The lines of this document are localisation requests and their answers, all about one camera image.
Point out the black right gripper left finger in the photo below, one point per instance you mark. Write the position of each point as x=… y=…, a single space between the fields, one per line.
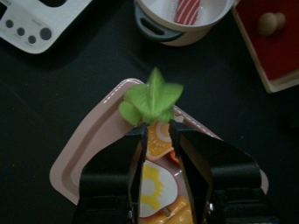
x=112 y=172

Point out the pink toy tray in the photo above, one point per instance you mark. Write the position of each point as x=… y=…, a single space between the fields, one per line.
x=97 y=140

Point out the white toy fried egg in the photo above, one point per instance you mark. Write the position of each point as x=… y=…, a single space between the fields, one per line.
x=154 y=189

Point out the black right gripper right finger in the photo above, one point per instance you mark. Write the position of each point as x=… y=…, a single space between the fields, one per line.
x=217 y=169

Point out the red striped toy bacon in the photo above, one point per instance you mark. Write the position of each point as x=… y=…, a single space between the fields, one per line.
x=188 y=11

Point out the white toy appliance with buttons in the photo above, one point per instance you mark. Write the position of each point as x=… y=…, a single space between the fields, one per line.
x=34 y=23

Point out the red wooden lid with knob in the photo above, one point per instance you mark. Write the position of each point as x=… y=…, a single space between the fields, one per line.
x=272 y=49

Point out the orange toy food slice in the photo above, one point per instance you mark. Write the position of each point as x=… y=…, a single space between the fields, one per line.
x=158 y=140

